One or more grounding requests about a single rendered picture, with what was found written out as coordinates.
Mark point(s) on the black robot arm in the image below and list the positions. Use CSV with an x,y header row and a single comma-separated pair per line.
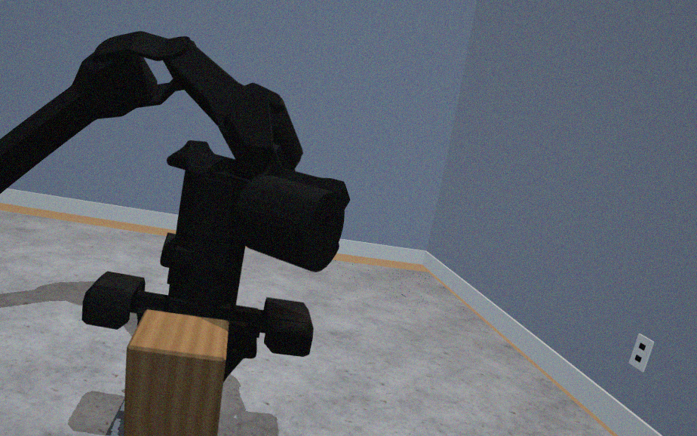
x,y
257,198

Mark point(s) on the brown wooden post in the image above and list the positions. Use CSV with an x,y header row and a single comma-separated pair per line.
x,y
175,366

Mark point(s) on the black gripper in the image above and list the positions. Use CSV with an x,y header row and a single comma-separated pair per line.
x,y
204,282

